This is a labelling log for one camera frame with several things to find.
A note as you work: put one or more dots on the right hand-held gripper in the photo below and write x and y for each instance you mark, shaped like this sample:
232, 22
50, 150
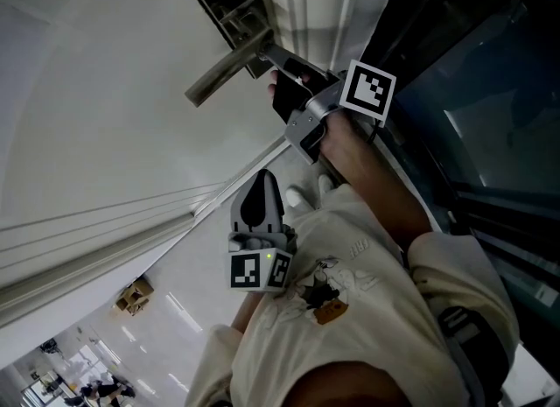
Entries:
367, 92

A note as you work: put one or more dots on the person's white left shoe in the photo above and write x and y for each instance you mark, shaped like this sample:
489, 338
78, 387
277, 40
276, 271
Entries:
299, 197

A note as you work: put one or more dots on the person's right forearm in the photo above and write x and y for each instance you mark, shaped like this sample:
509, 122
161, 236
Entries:
376, 186

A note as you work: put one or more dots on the cream printed T-shirt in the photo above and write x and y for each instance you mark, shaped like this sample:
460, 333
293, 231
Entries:
350, 331

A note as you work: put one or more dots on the person's white shoe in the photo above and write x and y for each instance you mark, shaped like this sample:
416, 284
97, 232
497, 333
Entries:
299, 197
326, 184

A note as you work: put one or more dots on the person's left forearm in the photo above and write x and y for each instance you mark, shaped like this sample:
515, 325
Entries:
247, 313

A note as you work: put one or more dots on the row of office desks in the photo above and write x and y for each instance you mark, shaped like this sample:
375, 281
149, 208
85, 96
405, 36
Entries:
52, 379

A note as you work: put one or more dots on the person's white right shoe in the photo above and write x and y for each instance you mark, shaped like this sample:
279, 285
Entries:
326, 184

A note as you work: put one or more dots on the white door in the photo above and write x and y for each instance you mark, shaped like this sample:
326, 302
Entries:
109, 90

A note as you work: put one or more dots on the brown cardboard box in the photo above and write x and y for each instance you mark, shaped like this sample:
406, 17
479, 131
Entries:
133, 298

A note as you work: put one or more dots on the dark glass partition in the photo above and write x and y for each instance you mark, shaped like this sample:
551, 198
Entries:
503, 90

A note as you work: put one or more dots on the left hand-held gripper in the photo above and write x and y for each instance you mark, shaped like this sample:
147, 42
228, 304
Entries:
247, 269

